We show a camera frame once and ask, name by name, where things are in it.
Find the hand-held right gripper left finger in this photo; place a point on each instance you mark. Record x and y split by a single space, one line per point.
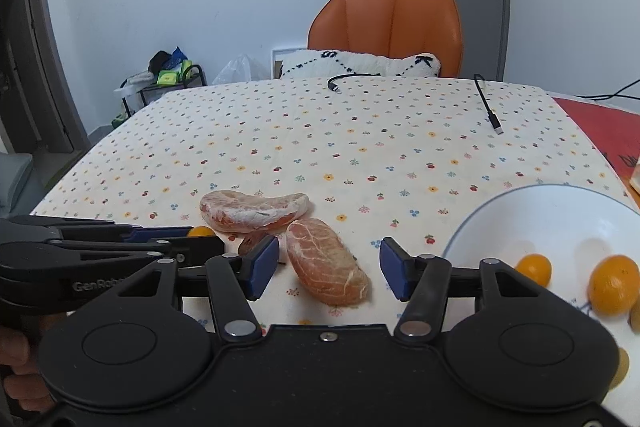
262 267

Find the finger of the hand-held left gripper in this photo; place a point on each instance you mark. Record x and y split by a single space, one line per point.
197 249
160 234

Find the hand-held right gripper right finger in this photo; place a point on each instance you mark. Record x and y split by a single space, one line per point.
395 269

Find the small yellow kumquat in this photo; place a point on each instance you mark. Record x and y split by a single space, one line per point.
534 268
201 231

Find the red jujube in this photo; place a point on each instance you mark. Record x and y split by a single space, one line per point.
249 243

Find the long peeled pomelo segment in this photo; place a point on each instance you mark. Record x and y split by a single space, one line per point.
252 210

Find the short peeled pomelo segment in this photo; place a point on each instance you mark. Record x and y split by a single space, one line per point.
327 262

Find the white plate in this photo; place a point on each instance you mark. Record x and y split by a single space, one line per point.
540 227

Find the large orange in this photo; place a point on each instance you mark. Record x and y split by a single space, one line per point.
614 285

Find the brown kiwi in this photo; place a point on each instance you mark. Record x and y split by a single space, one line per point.
635 320
620 366

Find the person's left hand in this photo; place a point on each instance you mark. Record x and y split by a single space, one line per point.
17 344

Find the floral tablecloth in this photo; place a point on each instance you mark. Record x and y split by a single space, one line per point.
325 142

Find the green packet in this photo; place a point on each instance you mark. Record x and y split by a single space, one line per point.
170 77

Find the black metal rack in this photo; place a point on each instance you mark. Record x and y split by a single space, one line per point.
192 74

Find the black bag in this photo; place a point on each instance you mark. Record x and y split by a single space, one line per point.
160 59

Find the blue packet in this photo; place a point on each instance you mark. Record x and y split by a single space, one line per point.
179 53

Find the clear plastic bag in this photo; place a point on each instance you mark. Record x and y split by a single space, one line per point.
240 69

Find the white fluffy pillow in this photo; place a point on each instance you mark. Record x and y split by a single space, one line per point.
320 62

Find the red patterned mat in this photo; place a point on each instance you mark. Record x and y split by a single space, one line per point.
595 127

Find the orange chair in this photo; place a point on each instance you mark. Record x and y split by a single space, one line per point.
390 19

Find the dark doorway frame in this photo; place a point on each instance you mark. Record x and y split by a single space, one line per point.
35 57

